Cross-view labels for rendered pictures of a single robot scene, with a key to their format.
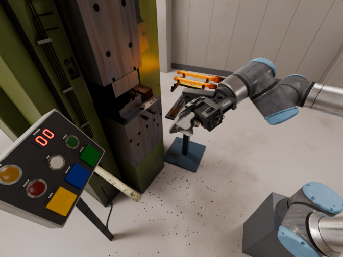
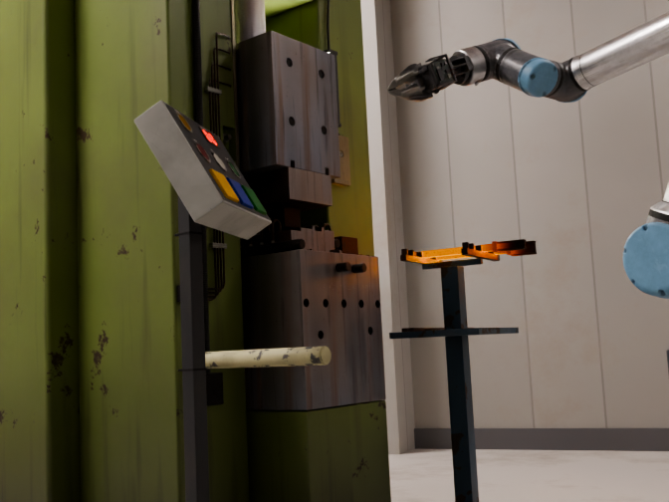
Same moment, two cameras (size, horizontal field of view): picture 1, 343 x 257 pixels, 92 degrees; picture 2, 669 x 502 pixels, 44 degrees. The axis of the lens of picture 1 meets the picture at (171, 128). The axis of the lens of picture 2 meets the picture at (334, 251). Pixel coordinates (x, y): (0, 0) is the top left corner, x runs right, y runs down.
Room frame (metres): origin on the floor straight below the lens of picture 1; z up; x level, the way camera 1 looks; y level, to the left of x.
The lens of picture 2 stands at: (-1.53, -0.02, 0.64)
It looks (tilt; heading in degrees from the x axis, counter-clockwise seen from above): 7 degrees up; 5
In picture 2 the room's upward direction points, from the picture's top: 3 degrees counter-clockwise
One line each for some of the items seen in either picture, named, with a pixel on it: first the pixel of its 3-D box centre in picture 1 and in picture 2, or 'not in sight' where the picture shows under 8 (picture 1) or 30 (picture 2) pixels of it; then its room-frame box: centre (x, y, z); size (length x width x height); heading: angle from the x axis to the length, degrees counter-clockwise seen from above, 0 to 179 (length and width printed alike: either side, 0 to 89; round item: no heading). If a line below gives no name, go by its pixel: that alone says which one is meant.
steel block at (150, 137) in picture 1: (121, 120); (275, 332); (1.05, 0.41, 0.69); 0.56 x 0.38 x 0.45; 57
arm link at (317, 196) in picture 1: (314, 203); not in sight; (0.33, -0.68, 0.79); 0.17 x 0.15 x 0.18; 135
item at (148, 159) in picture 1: (130, 154); (281, 481); (1.05, 0.41, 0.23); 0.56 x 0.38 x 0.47; 57
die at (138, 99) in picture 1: (108, 96); (262, 247); (0.99, 0.43, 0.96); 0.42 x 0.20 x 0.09; 57
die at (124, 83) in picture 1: (102, 74); (260, 197); (0.99, 0.43, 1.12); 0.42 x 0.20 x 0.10; 57
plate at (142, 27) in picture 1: (142, 37); (339, 159); (1.21, 0.19, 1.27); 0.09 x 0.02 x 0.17; 147
